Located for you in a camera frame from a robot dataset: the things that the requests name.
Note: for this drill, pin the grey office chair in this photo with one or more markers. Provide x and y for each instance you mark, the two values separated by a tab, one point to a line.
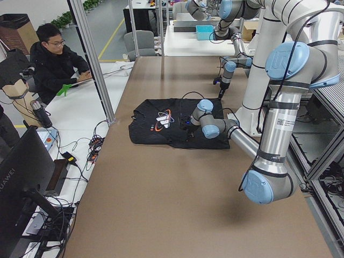
145	41

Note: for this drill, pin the seated man black jacket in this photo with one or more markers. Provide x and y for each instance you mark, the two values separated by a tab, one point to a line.
55	63

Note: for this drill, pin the black thermos bottle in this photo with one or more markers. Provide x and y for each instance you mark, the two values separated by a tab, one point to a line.
41	114

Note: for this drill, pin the black printed t-shirt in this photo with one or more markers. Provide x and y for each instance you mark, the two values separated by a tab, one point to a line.
156	122

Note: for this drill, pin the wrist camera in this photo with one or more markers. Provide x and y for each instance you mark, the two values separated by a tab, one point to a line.
184	121
216	80

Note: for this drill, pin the black power adapter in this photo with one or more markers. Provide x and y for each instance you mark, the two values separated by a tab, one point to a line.
71	159

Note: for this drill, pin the black Huawei monitor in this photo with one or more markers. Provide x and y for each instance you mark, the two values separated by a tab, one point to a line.
27	166

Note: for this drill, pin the aluminium frame post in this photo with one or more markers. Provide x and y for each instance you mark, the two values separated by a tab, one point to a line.
84	34

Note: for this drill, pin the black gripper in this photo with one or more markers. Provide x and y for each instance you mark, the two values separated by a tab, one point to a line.
222	87
191	129

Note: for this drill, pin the power strip with plugs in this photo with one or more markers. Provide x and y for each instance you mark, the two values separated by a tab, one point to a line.
95	145

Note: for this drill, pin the teach pendant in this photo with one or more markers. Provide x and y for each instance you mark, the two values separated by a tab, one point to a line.
48	136

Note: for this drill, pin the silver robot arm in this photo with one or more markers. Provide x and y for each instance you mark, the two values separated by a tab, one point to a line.
233	40
282	121

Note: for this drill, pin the green tablet stand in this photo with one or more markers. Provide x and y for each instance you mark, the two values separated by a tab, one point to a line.
63	91

